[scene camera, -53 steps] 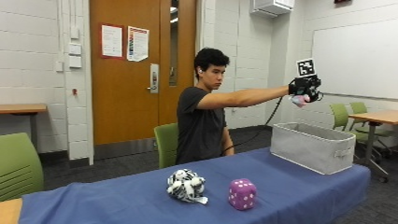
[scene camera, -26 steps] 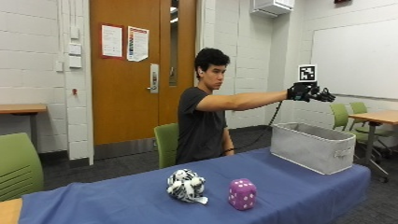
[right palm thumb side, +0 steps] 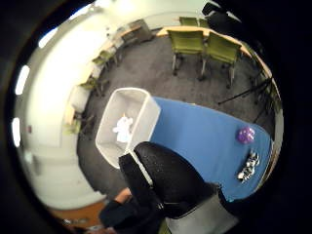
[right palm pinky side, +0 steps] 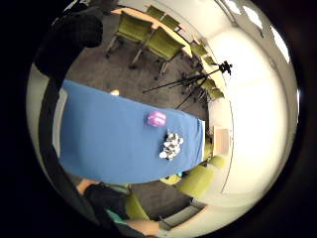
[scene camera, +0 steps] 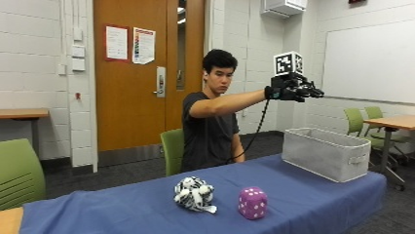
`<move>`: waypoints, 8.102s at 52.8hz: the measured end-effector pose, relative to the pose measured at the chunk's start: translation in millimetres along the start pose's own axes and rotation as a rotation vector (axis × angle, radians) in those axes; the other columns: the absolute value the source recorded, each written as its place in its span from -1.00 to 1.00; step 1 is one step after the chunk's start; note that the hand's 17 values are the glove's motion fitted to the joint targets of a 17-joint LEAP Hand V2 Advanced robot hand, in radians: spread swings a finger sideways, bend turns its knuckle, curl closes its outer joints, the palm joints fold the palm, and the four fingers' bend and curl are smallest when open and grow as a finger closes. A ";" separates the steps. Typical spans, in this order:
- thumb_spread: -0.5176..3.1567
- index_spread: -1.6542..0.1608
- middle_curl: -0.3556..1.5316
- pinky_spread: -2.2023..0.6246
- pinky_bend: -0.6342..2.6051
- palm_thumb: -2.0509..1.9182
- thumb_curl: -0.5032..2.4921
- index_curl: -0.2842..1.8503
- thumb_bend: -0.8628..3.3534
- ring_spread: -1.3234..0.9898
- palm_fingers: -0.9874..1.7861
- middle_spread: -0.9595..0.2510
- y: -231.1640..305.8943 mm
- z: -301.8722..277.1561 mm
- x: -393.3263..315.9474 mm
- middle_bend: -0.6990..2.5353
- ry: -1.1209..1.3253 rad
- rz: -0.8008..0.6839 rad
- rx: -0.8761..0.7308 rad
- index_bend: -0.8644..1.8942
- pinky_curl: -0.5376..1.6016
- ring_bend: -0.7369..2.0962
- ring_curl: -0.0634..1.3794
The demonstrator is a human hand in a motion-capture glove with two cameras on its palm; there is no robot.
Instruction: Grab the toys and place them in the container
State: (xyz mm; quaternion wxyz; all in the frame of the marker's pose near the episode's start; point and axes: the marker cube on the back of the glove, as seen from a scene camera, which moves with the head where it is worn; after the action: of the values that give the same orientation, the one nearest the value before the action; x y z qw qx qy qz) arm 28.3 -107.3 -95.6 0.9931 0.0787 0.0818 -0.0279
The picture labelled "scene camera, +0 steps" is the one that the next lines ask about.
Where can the white marker cube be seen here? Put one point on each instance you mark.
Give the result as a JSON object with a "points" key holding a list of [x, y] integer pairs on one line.
{"points": [[288, 63]]}

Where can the green chair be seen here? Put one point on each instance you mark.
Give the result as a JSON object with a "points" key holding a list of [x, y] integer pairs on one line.
{"points": [[19, 174], [375, 113], [355, 123], [173, 149]]}

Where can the whiteboard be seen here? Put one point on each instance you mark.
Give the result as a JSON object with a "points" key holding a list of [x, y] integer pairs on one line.
{"points": [[370, 63]]}

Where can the grey fabric storage bin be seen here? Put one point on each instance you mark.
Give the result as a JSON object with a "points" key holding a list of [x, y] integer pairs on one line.
{"points": [[325, 152]]}

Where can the wooden side table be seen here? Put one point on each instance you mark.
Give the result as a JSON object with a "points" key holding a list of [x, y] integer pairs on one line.
{"points": [[391, 123], [22, 113]]}

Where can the the person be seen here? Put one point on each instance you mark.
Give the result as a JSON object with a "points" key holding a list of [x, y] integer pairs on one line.
{"points": [[209, 126]]}

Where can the narrow door window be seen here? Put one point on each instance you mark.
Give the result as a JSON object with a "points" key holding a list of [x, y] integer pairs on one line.
{"points": [[181, 45]]}

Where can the blue tablecloth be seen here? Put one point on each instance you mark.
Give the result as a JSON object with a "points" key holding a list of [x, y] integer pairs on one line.
{"points": [[268, 195]]}

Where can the purple plush die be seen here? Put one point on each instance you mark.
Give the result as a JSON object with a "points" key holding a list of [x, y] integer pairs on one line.
{"points": [[252, 202]]}

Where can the colourful paper notice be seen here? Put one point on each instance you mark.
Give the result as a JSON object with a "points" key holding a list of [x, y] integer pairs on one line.
{"points": [[144, 45]]}

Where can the zebra striped plush toy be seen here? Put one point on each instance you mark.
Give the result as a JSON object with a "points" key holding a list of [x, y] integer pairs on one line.
{"points": [[193, 194]]}

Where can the wooden door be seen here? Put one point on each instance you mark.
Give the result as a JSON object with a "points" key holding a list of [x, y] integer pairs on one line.
{"points": [[129, 91]]}

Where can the white paper notice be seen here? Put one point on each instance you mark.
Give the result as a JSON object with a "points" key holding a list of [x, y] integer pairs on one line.
{"points": [[116, 43]]}

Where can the white wall-mounted unit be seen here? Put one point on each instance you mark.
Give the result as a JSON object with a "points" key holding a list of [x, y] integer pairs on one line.
{"points": [[284, 7]]}

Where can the white wall switch box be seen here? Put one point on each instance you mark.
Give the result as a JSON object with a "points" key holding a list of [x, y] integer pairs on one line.
{"points": [[79, 64], [77, 51], [77, 33]]}

